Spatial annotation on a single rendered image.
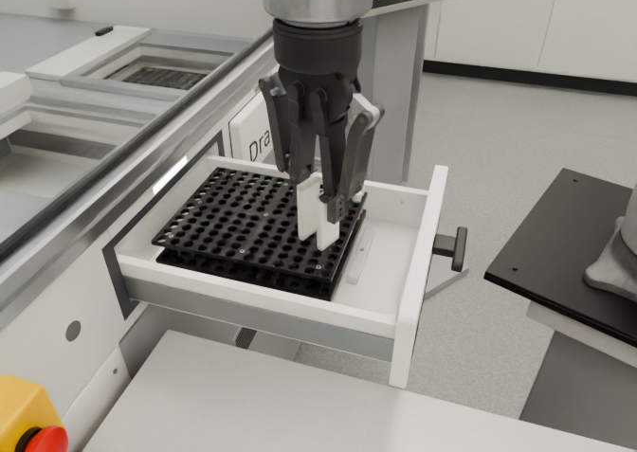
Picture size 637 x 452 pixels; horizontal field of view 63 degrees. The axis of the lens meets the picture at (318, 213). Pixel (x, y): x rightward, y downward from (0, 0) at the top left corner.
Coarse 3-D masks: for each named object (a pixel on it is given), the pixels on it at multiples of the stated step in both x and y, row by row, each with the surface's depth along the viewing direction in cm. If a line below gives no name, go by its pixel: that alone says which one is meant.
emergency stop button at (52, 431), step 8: (40, 432) 42; (48, 432) 42; (56, 432) 43; (64, 432) 44; (32, 440) 42; (40, 440) 42; (48, 440) 42; (56, 440) 43; (64, 440) 44; (32, 448) 41; (40, 448) 42; (48, 448) 42; (56, 448) 43; (64, 448) 44
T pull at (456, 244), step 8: (464, 232) 61; (440, 240) 60; (448, 240) 60; (456, 240) 60; (464, 240) 60; (432, 248) 59; (440, 248) 59; (448, 248) 58; (456, 248) 58; (464, 248) 59; (448, 256) 59; (456, 256) 57; (456, 264) 56
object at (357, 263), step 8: (368, 232) 71; (360, 240) 70; (368, 240) 70; (360, 248) 68; (368, 248) 68; (360, 256) 67; (352, 264) 66; (360, 264) 66; (352, 272) 64; (360, 272) 65; (352, 280) 64
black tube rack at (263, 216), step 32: (224, 192) 69; (256, 192) 70; (288, 192) 70; (192, 224) 64; (224, 224) 64; (256, 224) 64; (288, 224) 65; (160, 256) 63; (192, 256) 64; (224, 256) 59; (256, 256) 59; (288, 256) 59; (320, 256) 59; (288, 288) 59; (320, 288) 59
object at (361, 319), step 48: (192, 192) 76; (384, 192) 72; (144, 240) 66; (384, 240) 71; (144, 288) 60; (192, 288) 58; (240, 288) 56; (384, 288) 64; (288, 336) 57; (336, 336) 55; (384, 336) 53
